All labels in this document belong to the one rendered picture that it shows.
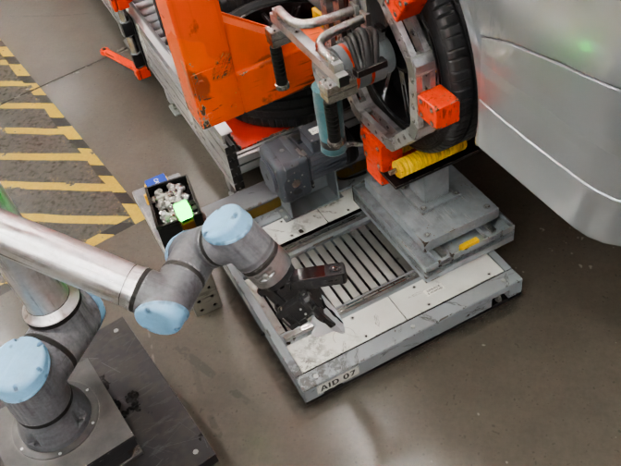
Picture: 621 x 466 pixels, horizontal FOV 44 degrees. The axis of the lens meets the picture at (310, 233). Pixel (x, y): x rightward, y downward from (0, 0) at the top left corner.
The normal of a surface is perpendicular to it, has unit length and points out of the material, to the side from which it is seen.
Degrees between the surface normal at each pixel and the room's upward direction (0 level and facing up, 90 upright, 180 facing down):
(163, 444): 0
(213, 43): 90
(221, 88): 90
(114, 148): 0
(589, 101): 90
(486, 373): 0
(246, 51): 90
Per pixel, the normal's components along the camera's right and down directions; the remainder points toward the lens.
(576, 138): -0.87, 0.41
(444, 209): -0.13, -0.70
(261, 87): 0.45, 0.59
